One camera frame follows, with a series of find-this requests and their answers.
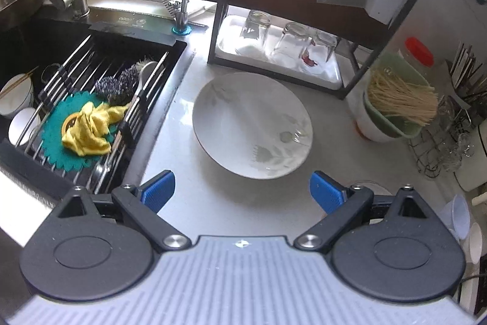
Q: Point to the green round mat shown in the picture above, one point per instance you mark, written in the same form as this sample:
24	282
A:
51	136

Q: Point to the chopstick holder green white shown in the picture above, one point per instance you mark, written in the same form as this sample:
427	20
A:
467	77

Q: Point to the yellow cloth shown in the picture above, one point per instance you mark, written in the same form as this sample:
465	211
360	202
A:
88	135

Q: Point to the white bowl in sink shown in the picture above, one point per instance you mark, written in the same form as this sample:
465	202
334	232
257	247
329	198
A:
19	122

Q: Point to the clear drinking glass middle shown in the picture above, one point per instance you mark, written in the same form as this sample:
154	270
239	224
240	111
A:
286	53

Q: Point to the white plastic bowl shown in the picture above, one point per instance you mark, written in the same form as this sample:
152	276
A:
456	216

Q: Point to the clear drinking glass left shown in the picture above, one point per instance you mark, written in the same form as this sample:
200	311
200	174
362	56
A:
253	35

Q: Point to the clear glass with red print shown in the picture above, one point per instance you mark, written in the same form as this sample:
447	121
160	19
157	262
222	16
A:
317	53

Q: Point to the white small bowl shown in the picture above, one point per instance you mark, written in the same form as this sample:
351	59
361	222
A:
473	244

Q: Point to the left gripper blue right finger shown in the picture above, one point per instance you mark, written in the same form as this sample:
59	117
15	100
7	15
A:
345	209

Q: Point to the purple steel scourer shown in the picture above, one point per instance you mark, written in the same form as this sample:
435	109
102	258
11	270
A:
118	91

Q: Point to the clear drinking glass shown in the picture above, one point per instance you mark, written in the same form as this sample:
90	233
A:
253	35
286	53

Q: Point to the bundle of dry noodles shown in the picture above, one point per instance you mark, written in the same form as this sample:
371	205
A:
393	96

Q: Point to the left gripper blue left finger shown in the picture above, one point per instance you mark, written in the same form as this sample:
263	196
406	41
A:
140	206

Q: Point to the large white floral plate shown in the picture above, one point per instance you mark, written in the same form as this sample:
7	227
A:
252	125

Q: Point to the red lid plastic jar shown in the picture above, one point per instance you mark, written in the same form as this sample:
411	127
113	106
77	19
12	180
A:
417	55

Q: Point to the white bowl with chopsticks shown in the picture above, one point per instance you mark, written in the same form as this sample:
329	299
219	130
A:
19	98

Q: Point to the green colander basket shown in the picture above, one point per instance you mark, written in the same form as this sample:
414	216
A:
396	127

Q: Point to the dish brush white handle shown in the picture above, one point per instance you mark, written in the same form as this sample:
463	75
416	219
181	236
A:
144	69

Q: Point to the white drip tray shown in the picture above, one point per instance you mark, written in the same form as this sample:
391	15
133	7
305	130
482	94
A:
225	48

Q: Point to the sink roll-up drying rack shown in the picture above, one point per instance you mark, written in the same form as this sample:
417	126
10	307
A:
92	60

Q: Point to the wire glass holder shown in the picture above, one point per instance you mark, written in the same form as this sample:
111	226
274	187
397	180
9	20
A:
445	142

